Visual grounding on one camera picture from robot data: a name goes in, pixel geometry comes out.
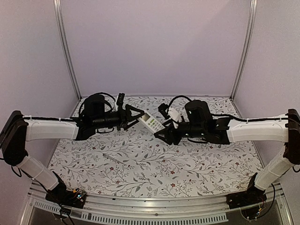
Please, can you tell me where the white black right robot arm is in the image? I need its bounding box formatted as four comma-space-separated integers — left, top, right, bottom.
154, 100, 300, 204

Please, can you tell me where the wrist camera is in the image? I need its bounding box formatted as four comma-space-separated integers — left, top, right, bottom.
114, 93, 125, 111
158, 103, 183, 123

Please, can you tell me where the white remote control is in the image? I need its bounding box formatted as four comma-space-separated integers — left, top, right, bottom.
138, 111, 165, 134

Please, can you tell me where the floral patterned table mat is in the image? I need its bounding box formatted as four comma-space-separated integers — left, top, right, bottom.
48, 96, 263, 198

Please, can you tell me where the right aluminium frame post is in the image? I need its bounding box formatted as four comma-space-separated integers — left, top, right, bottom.
230, 0, 258, 101

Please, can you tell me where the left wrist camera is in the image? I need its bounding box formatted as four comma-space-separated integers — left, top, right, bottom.
114, 93, 125, 111

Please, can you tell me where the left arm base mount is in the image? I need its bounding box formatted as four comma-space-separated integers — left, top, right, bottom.
45, 185, 87, 209

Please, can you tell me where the aluminium frame post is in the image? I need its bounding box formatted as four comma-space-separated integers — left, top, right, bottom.
53, 0, 82, 100
230, 0, 258, 101

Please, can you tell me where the left aluminium frame post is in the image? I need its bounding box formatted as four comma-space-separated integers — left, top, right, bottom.
53, 0, 82, 100

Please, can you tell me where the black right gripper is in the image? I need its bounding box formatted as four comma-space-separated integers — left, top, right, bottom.
153, 120, 205, 146

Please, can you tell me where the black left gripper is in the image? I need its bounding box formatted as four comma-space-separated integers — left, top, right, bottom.
93, 105, 145, 131

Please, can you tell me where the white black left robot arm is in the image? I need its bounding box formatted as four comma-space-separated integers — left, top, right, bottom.
0, 92, 145, 203

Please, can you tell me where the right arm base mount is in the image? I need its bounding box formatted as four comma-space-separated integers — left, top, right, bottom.
226, 190, 267, 220

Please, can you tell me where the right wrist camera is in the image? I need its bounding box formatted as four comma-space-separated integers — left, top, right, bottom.
158, 103, 183, 123

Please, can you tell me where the aluminium front rail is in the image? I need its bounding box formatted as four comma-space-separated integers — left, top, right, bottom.
20, 182, 294, 225

